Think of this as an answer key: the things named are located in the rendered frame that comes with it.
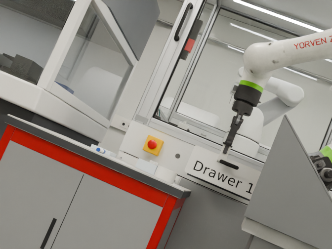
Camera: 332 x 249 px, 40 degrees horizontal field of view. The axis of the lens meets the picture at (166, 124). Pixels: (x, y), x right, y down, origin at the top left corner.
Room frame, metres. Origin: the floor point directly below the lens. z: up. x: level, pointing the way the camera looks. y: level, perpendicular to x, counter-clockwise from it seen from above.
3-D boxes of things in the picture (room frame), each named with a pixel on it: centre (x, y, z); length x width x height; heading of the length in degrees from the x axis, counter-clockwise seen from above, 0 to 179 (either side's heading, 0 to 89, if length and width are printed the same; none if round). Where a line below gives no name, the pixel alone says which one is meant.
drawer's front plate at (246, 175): (1.70, -0.28, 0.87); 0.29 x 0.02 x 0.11; 82
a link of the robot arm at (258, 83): (1.65, -0.23, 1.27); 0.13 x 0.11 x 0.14; 166
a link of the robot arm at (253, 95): (1.66, -0.23, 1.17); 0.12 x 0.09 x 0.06; 83
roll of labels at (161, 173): (1.54, -0.07, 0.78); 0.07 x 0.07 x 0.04
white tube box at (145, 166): (1.81, -0.02, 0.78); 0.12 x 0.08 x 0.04; 156
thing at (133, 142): (2.43, -0.42, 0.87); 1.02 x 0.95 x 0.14; 82
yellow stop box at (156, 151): (1.99, 0.02, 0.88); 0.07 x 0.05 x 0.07; 82
